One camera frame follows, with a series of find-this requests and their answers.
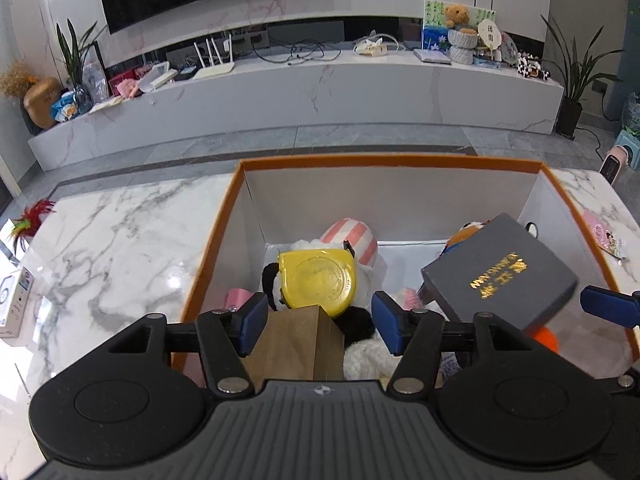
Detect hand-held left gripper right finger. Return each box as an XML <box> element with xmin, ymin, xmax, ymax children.
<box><xmin>371</xmin><ymin>290</ymin><xmax>538</xmax><ymax>396</ymax></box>

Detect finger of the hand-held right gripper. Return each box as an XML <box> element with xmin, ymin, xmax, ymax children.
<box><xmin>580</xmin><ymin>285</ymin><xmax>640</xmax><ymax>331</ymax></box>
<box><xmin>607</xmin><ymin>367</ymin><xmax>640</xmax><ymax>397</ymax></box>

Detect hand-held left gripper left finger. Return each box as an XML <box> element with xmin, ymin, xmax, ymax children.
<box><xmin>100</xmin><ymin>291</ymin><xmax>269</xmax><ymax>396</ymax></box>

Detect pink case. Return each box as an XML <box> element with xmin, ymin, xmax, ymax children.
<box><xmin>225</xmin><ymin>287</ymin><xmax>256</xmax><ymax>313</ymax></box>

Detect white pink crochet bunny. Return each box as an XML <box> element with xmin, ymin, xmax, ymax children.
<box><xmin>342</xmin><ymin>287</ymin><xmax>426</xmax><ymax>381</ymax></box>

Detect brown cardboard box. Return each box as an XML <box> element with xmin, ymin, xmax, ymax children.
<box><xmin>240</xmin><ymin>305</ymin><xmax>346</xmax><ymax>393</ymax></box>

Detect orange crochet ball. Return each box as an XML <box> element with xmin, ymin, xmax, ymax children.
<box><xmin>527</xmin><ymin>325</ymin><xmax>560</xmax><ymax>353</ymax></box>

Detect yellow tape measure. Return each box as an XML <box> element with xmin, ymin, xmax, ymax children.
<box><xmin>277</xmin><ymin>249</ymin><xmax>358</xmax><ymax>318</ymax></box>

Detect panda plush with striped hat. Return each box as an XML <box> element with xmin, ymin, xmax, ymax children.
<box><xmin>260</xmin><ymin>217</ymin><xmax>388</xmax><ymax>346</ymax></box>

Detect dark grey gift box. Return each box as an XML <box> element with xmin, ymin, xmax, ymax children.
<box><xmin>421</xmin><ymin>212</ymin><xmax>580</xmax><ymax>333</ymax></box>

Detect orange cardboard box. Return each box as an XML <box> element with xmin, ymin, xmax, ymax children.
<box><xmin>170</xmin><ymin>156</ymin><xmax>638</xmax><ymax>391</ymax></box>

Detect pink card packet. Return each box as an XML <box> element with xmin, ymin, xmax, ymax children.
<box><xmin>582</xmin><ymin>210</ymin><xmax>628</xmax><ymax>261</ymax></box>

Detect pink heater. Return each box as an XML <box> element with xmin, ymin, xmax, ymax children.
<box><xmin>600</xmin><ymin>145</ymin><xmax>632</xmax><ymax>186</ymax></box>

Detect green stool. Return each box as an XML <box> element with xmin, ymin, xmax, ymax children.
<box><xmin>617</xmin><ymin>130</ymin><xmax>640</xmax><ymax>168</ymax></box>

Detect white marble cabinet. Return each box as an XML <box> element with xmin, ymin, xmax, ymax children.
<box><xmin>27</xmin><ymin>17</ymin><xmax>565</xmax><ymax>173</ymax></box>

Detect potted plant in black pot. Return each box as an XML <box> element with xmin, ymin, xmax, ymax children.
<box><xmin>541</xmin><ymin>14</ymin><xmax>626</xmax><ymax>136</ymax></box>

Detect white carton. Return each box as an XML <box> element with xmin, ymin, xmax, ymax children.
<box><xmin>0</xmin><ymin>267</ymin><xmax>35</xmax><ymax>341</ymax></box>

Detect cow figurines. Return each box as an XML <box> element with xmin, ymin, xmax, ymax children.
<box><xmin>517</xmin><ymin>50</ymin><xmax>551</xmax><ymax>81</ymax></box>

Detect white router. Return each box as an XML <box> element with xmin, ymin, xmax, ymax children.
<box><xmin>192</xmin><ymin>35</ymin><xmax>236</xmax><ymax>80</ymax></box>

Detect white laptop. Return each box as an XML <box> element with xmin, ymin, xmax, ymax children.
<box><xmin>412</xmin><ymin>47</ymin><xmax>451</xmax><ymax>65</ymax></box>

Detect decorated plate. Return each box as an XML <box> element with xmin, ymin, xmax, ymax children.
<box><xmin>500</xmin><ymin>32</ymin><xmax>521</xmax><ymax>66</ymax></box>

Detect pink box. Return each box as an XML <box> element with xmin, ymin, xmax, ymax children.
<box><xmin>109</xmin><ymin>67</ymin><xmax>141</xmax><ymax>97</ymax></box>

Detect white device with tubing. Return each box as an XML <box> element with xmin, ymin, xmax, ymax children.
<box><xmin>352</xmin><ymin>35</ymin><xmax>406</xmax><ymax>58</ymax></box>

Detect blue snack packets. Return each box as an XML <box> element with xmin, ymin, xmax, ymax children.
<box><xmin>50</xmin><ymin>91</ymin><xmax>81</xmax><ymax>122</ymax></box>

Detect round white fan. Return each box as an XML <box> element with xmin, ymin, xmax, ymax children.
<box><xmin>477</xmin><ymin>19</ymin><xmax>503</xmax><ymax>51</ymax></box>

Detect green blue painting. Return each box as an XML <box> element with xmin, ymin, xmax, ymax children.
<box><xmin>422</xmin><ymin>0</ymin><xmax>496</xmax><ymax>53</ymax></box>

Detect gold vase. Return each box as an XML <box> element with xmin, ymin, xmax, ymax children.
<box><xmin>23</xmin><ymin>77</ymin><xmax>63</xmax><ymax>131</ymax></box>

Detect green plant in glass vase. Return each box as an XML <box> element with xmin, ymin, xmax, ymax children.
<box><xmin>55</xmin><ymin>19</ymin><xmax>108</xmax><ymax>111</ymax></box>

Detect dried flowers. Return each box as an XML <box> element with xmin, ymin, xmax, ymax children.
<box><xmin>0</xmin><ymin>60</ymin><xmax>38</xmax><ymax>98</ymax></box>

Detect black cables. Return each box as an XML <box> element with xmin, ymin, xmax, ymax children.
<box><xmin>250</xmin><ymin>35</ymin><xmax>346</xmax><ymax>66</ymax></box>

